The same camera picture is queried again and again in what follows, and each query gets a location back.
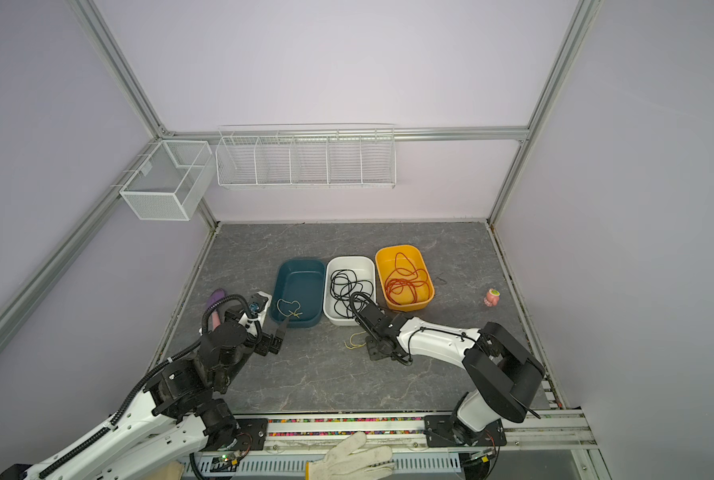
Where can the white plastic bin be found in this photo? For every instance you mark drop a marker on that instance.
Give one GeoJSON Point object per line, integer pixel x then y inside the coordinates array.
{"type": "Point", "coordinates": [346, 275]}

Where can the pink toy cup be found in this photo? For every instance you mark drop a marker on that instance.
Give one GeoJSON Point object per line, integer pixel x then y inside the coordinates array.
{"type": "Point", "coordinates": [492, 297]}

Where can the right white work glove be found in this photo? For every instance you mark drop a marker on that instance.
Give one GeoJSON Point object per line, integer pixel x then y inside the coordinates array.
{"type": "Point", "coordinates": [349, 460]}

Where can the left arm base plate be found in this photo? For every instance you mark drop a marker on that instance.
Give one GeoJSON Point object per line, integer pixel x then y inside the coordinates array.
{"type": "Point", "coordinates": [248, 434]}

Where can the white work glove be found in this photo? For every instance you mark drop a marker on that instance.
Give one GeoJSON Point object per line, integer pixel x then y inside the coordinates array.
{"type": "Point", "coordinates": [172, 471]}
{"type": "Point", "coordinates": [349, 460]}

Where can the small white mesh basket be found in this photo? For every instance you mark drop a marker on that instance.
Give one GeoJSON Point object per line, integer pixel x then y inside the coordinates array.
{"type": "Point", "coordinates": [171, 180]}

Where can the teal plastic bin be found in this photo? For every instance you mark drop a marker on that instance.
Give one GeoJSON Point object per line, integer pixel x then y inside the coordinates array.
{"type": "Point", "coordinates": [299, 293]}

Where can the yellow plastic bin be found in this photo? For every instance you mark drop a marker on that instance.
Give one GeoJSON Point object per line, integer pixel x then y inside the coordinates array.
{"type": "Point", "coordinates": [403, 278]}

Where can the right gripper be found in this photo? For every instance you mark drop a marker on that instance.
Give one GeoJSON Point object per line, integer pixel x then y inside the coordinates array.
{"type": "Point", "coordinates": [373, 352]}

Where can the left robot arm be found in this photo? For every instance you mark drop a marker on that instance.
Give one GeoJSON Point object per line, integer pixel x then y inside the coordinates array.
{"type": "Point", "coordinates": [177, 408]}

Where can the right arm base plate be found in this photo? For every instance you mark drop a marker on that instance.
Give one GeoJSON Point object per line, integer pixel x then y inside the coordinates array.
{"type": "Point", "coordinates": [449, 431]}

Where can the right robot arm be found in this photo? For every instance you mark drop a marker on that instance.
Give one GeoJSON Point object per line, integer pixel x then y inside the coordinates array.
{"type": "Point", "coordinates": [505, 375]}

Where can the left white work glove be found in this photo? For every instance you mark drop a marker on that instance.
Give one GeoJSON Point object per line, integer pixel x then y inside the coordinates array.
{"type": "Point", "coordinates": [172, 471]}

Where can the long white wire rack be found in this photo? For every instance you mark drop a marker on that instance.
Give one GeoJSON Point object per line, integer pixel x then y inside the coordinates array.
{"type": "Point", "coordinates": [306, 155]}

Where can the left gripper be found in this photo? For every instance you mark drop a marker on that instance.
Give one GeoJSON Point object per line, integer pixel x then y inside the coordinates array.
{"type": "Point", "coordinates": [266, 340]}

